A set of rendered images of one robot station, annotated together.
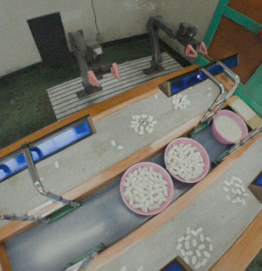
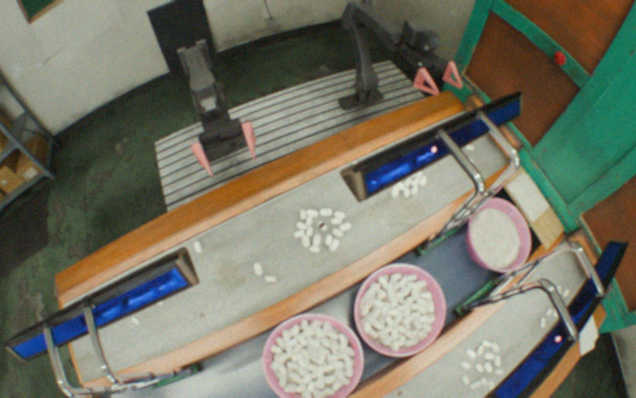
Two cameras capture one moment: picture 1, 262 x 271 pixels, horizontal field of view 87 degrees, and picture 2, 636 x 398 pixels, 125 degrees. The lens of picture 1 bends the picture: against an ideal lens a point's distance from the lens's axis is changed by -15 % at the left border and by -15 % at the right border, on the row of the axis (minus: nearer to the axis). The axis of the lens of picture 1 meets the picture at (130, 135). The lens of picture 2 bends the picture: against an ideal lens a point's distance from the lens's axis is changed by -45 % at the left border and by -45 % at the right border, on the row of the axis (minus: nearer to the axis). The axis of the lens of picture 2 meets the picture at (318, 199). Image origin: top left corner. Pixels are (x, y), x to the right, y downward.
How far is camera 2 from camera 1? 0.26 m
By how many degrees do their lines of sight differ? 5
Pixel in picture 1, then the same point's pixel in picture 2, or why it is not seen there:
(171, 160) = (372, 308)
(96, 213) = (225, 387)
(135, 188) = (292, 359)
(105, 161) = (241, 303)
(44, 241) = not seen: outside the picture
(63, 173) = (169, 316)
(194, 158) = (417, 307)
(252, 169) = (522, 322)
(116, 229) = not seen: outside the picture
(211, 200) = (433, 384)
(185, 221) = not seen: outside the picture
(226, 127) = (492, 236)
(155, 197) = (328, 377)
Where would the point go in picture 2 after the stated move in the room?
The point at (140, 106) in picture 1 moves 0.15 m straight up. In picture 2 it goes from (321, 189) to (322, 163)
